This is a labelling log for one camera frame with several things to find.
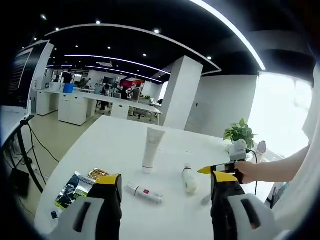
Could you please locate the white skincare tube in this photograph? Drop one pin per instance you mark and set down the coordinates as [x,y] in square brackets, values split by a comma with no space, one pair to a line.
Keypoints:
[152,147]

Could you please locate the dark computer monitor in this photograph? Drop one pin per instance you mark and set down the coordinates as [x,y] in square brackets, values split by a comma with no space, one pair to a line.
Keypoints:
[20,75]

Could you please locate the red wall banner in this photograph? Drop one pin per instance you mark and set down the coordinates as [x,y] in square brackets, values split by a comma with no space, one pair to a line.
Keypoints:
[131,83]

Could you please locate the cream skincare bottle dark neck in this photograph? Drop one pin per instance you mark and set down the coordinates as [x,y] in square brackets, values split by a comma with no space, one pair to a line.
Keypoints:
[190,182]

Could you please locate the small dark blue card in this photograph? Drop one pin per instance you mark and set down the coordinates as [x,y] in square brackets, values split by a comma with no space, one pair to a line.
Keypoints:
[55,215]

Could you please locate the gold skincare sachet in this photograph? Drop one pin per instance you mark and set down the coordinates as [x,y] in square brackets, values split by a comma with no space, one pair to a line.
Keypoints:
[98,172]

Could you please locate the person's right hand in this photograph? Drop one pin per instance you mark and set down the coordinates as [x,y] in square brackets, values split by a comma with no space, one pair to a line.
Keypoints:
[248,171]

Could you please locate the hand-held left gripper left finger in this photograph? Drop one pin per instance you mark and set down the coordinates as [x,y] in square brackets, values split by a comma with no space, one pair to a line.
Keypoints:
[105,212]

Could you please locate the white skincare bottle red label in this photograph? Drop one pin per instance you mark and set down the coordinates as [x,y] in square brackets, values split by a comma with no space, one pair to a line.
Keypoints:
[142,192]

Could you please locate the blue bin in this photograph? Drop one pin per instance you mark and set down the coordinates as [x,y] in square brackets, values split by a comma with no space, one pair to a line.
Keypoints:
[68,88]

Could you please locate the black box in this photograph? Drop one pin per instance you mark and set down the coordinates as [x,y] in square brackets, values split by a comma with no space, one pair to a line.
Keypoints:
[20,182]

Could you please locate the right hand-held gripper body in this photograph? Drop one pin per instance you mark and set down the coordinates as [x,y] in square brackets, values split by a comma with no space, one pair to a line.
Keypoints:
[237,148]

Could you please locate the dark green skincare sachet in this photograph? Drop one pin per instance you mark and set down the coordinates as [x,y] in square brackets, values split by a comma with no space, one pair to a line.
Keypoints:
[72,190]

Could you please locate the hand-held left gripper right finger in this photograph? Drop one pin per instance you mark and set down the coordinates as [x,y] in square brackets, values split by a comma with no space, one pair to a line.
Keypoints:
[225,212]

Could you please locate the small translucent skincare bottle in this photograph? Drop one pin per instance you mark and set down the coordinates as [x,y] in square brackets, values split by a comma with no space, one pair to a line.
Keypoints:
[206,200]

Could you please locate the long white ceiling light strip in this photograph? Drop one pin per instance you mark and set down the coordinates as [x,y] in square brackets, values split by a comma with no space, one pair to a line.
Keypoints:
[260,62]

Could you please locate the person's white shirt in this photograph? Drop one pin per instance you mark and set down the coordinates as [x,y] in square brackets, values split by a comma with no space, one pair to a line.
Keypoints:
[295,197]

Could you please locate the potted green plant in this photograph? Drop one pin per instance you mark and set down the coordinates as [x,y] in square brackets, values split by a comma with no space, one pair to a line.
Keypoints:
[238,132]

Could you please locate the long white lab counter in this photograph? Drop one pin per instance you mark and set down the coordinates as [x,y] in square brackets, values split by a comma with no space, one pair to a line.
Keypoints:
[72,107]

